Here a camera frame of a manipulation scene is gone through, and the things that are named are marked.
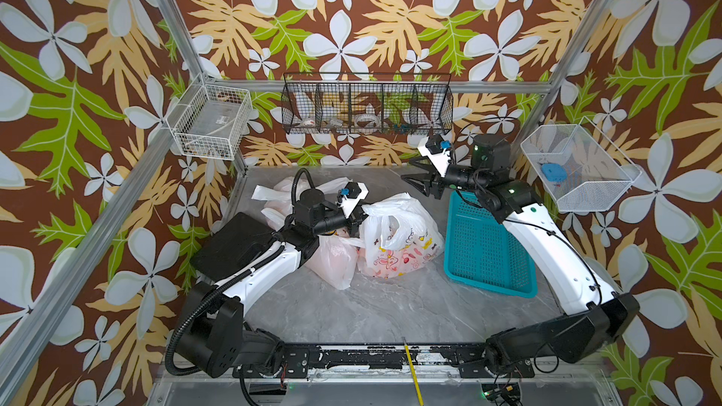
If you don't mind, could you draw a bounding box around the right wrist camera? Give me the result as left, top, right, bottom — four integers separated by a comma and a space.
417, 135, 453, 178

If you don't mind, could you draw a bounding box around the black wire basket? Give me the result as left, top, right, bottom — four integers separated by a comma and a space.
280, 71, 454, 136

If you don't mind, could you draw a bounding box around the white wire basket left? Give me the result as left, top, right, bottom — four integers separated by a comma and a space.
167, 75, 254, 161

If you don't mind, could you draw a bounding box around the printed white plastic bag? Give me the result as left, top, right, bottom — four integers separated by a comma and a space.
251, 177, 350, 229

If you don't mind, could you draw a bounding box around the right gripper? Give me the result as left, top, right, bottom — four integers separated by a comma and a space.
402, 155, 492, 203

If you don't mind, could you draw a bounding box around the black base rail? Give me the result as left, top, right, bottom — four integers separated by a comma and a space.
233, 342, 535, 380

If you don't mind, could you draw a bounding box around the teal plastic basket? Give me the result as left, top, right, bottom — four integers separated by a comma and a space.
444, 192, 538, 298

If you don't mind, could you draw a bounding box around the white wire basket right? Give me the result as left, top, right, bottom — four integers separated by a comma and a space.
521, 118, 642, 214

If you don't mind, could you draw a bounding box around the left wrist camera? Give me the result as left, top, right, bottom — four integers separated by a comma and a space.
338, 182, 369, 218

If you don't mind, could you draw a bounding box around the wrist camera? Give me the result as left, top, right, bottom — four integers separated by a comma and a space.
338, 182, 369, 218
417, 135, 453, 178

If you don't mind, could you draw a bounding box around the white wire basket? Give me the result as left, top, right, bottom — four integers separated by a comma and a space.
167, 75, 254, 161
521, 118, 642, 214

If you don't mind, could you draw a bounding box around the yellow stick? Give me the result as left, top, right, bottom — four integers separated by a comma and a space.
402, 338, 425, 406

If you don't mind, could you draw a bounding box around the blue object in basket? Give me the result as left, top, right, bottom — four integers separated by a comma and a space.
541, 163, 568, 184

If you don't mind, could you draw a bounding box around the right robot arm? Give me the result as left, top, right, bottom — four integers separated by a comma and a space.
403, 135, 640, 374

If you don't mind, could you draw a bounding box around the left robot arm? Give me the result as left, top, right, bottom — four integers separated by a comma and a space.
164, 168, 369, 378

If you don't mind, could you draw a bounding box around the black box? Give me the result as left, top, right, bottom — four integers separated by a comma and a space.
191, 212, 274, 281

